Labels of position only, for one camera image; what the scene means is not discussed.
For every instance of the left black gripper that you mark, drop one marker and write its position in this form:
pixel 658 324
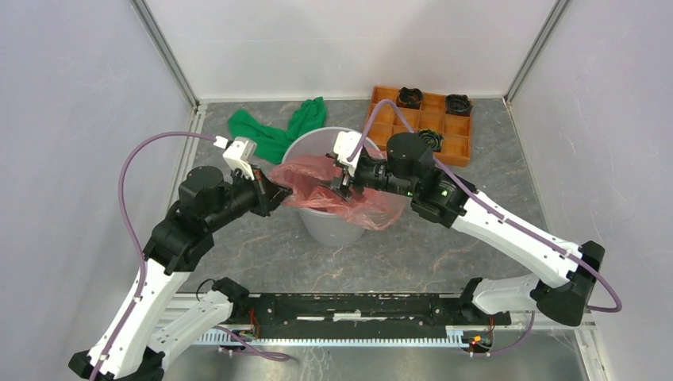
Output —
pixel 269 195

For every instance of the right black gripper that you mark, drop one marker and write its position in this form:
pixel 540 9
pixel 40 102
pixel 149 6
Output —
pixel 340 186

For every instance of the red plastic trash bag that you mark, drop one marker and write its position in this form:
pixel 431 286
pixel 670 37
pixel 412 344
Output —
pixel 304 175

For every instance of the grey plastic trash bin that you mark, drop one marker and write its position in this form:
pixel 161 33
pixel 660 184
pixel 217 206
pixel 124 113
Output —
pixel 326 228

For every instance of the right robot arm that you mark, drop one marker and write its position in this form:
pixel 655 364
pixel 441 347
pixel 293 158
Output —
pixel 563 273

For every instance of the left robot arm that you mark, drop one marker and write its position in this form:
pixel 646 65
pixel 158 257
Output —
pixel 132 348

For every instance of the green cloth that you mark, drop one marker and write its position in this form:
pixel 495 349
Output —
pixel 273 143

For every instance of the orange wooden compartment tray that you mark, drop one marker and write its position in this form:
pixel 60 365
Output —
pixel 456 130

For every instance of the blue yellow rolled belt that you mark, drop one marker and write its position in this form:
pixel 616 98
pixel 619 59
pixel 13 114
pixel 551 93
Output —
pixel 432 138

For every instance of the red black rolled belt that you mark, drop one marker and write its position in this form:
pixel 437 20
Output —
pixel 410 98

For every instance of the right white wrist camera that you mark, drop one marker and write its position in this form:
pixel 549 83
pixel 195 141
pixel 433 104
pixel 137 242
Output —
pixel 346 151

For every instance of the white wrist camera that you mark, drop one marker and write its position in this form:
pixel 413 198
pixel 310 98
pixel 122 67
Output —
pixel 235 154
pixel 346 151

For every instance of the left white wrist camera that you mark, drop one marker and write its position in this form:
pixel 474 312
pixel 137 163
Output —
pixel 235 154

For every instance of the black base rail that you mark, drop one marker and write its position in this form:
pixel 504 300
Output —
pixel 361 320

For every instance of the left aluminium frame post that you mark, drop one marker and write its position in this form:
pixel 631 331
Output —
pixel 155 33

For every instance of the aluminium frame post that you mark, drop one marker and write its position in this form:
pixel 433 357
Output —
pixel 155 33
pixel 550 24

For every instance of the right aluminium frame post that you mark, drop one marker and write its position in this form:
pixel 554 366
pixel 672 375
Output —
pixel 550 24

